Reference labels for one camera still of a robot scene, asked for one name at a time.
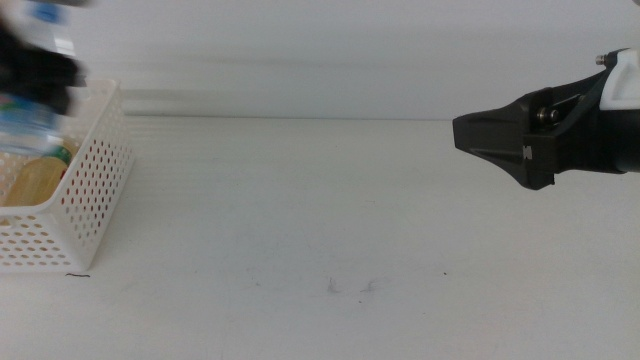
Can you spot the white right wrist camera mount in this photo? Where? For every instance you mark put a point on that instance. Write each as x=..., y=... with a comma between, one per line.
x=625, y=85

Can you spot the white perforated plastic basket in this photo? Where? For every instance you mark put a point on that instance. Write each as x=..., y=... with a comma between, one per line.
x=100, y=200

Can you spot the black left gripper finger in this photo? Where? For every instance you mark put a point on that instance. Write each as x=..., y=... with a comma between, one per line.
x=57, y=82

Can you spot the small water bottle blue cap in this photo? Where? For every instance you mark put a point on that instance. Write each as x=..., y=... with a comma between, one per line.
x=25, y=125

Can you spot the yellow tea bottle white cap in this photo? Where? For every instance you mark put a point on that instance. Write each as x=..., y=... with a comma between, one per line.
x=35, y=182

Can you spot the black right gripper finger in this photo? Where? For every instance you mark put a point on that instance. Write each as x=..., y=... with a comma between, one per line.
x=500, y=135

